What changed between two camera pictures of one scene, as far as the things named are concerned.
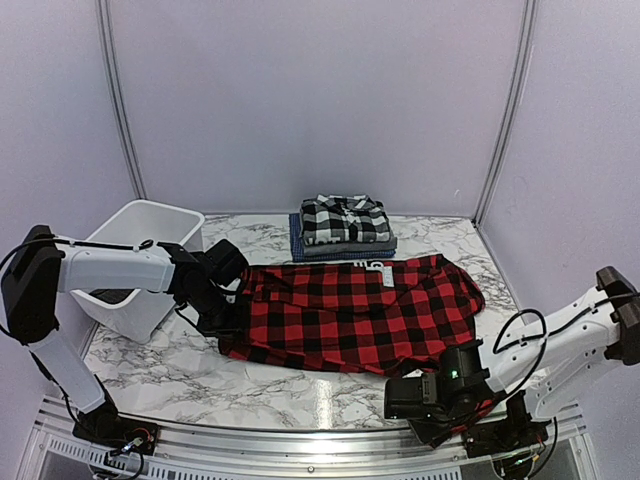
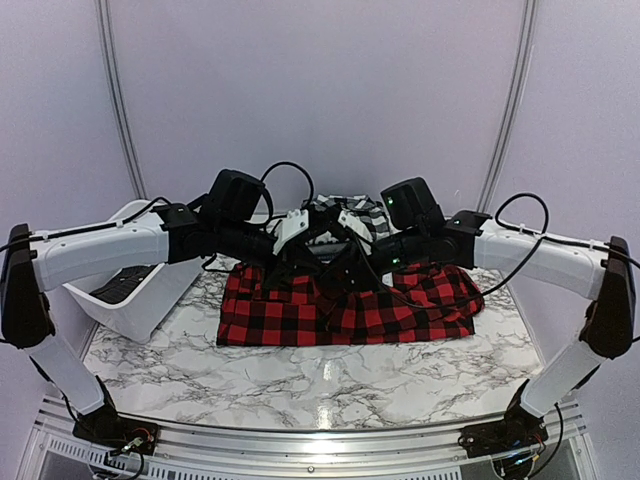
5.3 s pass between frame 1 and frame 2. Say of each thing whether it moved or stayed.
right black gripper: moved
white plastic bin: stayed
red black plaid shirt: moved
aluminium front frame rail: stayed
